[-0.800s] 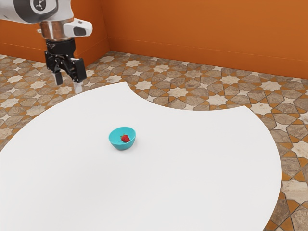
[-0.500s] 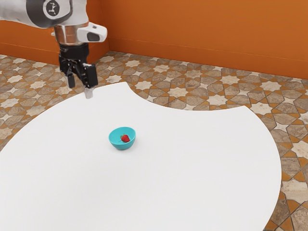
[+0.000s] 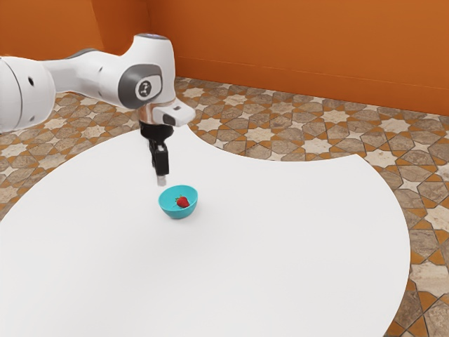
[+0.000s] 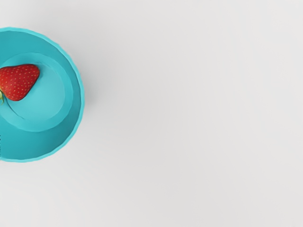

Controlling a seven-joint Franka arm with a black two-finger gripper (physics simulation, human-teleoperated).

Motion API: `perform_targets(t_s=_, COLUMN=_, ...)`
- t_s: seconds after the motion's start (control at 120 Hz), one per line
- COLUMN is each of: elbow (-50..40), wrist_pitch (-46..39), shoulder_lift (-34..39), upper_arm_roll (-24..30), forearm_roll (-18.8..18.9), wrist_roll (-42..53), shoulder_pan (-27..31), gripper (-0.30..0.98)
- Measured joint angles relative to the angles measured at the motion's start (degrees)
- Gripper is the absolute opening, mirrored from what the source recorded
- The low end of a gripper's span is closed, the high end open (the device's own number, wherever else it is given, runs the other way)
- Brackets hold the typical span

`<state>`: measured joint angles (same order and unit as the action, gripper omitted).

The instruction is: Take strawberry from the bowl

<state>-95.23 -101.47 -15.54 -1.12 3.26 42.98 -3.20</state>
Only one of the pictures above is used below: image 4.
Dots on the teal bowl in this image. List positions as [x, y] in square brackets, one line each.
[47, 137]

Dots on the red strawberry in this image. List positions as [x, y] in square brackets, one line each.
[17, 81]

